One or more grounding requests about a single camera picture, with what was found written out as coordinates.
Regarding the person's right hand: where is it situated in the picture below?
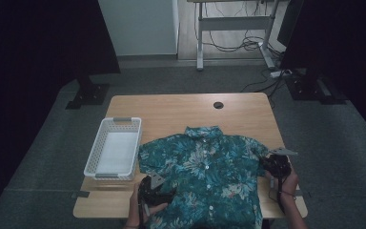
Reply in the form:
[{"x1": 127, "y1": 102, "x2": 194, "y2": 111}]
[{"x1": 264, "y1": 166, "x2": 300, "y2": 200}]

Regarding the white desk frame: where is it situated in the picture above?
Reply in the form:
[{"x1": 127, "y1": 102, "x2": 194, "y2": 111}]
[{"x1": 186, "y1": 0, "x2": 282, "y2": 72}]

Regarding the person's left hand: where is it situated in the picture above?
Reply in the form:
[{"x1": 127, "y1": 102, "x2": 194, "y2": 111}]
[{"x1": 125, "y1": 181, "x2": 170, "y2": 228}]

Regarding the white panel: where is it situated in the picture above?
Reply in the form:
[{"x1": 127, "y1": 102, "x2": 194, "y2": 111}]
[{"x1": 97, "y1": 0, "x2": 179, "y2": 57}]

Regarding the black stand base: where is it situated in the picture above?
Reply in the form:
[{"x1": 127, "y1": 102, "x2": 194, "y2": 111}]
[
  {"x1": 65, "y1": 74, "x2": 111, "y2": 111},
  {"x1": 284, "y1": 68, "x2": 347, "y2": 106}
]

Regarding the right hand-held gripper cable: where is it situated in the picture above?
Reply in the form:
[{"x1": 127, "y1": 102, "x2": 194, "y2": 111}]
[{"x1": 268, "y1": 176, "x2": 285, "y2": 215}]

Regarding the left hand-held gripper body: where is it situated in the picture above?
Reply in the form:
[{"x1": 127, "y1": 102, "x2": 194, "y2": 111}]
[{"x1": 137, "y1": 172, "x2": 170, "y2": 208}]

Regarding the white plastic basket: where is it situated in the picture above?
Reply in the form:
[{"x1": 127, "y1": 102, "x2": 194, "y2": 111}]
[{"x1": 83, "y1": 116, "x2": 143, "y2": 181}]

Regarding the black floor cable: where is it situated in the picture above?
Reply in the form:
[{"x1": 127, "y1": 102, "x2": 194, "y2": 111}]
[{"x1": 239, "y1": 68, "x2": 287, "y2": 109}]

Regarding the tangle of black cables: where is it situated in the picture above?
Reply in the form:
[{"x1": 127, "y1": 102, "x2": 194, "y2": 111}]
[{"x1": 199, "y1": 0, "x2": 288, "y2": 60}]

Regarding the dark curtain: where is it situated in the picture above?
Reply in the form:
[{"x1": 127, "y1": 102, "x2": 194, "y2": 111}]
[
  {"x1": 0, "y1": 0, "x2": 122, "y2": 220},
  {"x1": 280, "y1": 0, "x2": 366, "y2": 146}
]

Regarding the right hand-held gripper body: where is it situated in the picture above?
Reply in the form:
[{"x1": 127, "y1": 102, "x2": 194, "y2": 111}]
[{"x1": 265, "y1": 147, "x2": 299, "y2": 179}]

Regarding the teal floral shirt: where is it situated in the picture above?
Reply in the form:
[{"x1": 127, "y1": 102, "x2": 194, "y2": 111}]
[{"x1": 137, "y1": 125, "x2": 271, "y2": 229}]

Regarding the white power strip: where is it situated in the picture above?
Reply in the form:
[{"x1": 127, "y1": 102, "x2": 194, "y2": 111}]
[{"x1": 270, "y1": 69, "x2": 294, "y2": 79}]

